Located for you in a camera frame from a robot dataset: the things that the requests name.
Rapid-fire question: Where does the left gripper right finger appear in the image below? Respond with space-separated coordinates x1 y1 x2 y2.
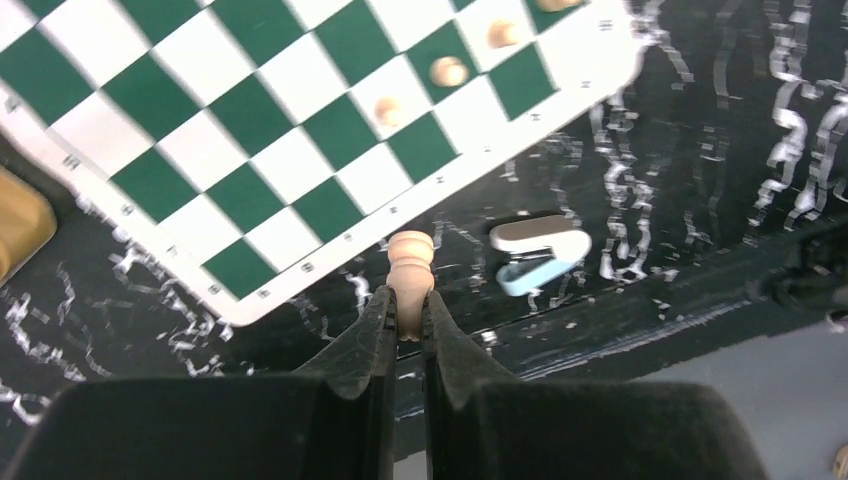
421 290 516 479

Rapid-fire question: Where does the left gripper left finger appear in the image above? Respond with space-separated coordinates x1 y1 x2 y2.
295 286 398 479

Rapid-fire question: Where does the light wooden chess piece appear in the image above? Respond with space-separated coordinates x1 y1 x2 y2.
386 230 434 342

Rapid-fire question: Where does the green white chess board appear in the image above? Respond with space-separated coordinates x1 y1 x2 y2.
1 1 643 325

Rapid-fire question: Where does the light pawn on board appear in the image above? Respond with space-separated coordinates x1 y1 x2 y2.
536 0 582 12
374 96 403 128
487 18 520 49
429 56 469 88

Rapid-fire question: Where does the small light blue stapler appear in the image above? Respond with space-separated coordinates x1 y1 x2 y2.
489 215 592 297

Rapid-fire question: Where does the gold metal tin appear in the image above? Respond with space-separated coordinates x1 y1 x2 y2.
1 167 57 285

